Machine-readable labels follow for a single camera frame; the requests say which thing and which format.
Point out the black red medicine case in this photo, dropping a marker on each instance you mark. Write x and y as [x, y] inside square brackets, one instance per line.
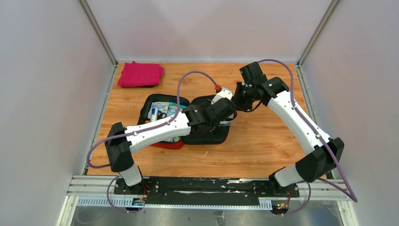
[215, 137]

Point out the white tube blue label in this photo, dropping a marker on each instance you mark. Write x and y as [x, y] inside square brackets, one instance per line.
[154, 114]

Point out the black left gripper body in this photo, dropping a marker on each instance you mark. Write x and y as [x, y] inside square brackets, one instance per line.
[214, 125]

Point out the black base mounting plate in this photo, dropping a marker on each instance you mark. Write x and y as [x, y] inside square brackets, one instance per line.
[205, 191]

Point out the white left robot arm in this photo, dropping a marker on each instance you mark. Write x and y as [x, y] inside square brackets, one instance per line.
[122, 142]

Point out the black handled scissors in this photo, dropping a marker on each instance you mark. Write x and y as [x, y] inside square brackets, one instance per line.
[161, 115]

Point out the white blue paper packet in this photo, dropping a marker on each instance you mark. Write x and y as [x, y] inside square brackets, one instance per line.
[162, 106]

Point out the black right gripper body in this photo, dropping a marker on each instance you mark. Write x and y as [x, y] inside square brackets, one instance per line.
[243, 98]

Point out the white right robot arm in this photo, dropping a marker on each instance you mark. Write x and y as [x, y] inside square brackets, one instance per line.
[321, 151]

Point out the aluminium frame rail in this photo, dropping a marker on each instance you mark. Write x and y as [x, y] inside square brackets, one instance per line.
[97, 30]

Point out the pink folded cloth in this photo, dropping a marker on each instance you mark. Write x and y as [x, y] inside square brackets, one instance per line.
[140, 75]

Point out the blue cotton swab packet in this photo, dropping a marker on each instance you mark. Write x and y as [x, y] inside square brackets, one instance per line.
[172, 108]

